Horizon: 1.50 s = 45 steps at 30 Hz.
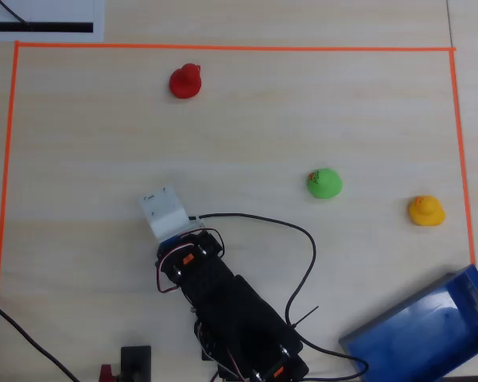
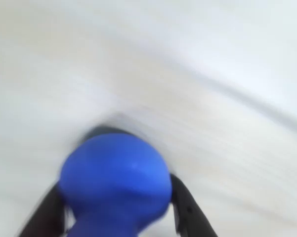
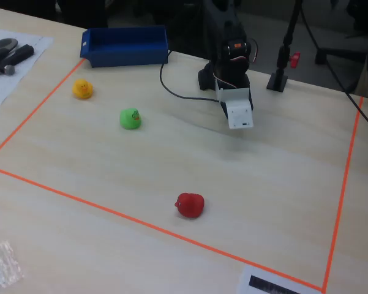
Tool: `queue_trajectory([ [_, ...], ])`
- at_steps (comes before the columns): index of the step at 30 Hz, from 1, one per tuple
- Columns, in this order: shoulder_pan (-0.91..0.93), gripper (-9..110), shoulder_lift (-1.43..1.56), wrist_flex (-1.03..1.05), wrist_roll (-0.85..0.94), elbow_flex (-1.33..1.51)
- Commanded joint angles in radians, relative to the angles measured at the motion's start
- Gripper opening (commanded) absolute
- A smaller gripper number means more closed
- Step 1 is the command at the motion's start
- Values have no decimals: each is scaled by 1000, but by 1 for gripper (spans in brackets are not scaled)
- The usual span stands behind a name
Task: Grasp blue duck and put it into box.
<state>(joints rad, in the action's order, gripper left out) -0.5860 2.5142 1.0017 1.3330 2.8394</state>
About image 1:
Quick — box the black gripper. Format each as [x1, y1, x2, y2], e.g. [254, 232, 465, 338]
[154, 228, 226, 294]

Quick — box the green rubber duck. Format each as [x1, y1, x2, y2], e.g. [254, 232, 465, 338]
[305, 167, 344, 201]

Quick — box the red rubber duck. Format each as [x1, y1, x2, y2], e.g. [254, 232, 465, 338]
[169, 62, 203, 99]

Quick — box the yellow rubber duck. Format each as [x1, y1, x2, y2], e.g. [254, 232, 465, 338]
[407, 194, 446, 228]

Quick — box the blue open box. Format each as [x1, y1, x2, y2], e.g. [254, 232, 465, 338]
[337, 263, 478, 382]

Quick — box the black table clamp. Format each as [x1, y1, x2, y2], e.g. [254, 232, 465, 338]
[120, 345, 153, 382]

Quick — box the black zip tie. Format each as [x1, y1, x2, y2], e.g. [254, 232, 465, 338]
[292, 305, 320, 329]

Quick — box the orange tape strip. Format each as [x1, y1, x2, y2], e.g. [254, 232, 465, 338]
[448, 49, 478, 377]
[0, 41, 21, 382]
[14, 41, 457, 53]

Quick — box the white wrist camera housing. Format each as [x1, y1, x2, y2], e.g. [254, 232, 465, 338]
[138, 185, 204, 244]

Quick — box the black camera cable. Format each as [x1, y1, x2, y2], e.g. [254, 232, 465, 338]
[187, 212, 370, 381]

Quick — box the thick black cable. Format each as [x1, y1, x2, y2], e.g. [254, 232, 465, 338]
[0, 294, 80, 382]

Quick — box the thin black cable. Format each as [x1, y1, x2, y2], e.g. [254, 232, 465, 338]
[0, 0, 29, 25]

